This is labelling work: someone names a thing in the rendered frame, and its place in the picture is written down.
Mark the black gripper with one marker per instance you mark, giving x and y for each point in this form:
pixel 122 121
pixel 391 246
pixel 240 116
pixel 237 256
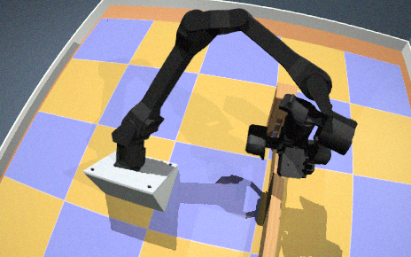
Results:
pixel 257 141

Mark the wooden post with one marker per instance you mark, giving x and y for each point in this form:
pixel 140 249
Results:
pixel 276 116

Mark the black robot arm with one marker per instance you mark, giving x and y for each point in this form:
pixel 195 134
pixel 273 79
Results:
pixel 196 30

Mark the wooden rail with metal hooks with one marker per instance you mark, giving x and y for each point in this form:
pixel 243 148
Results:
pixel 271 221

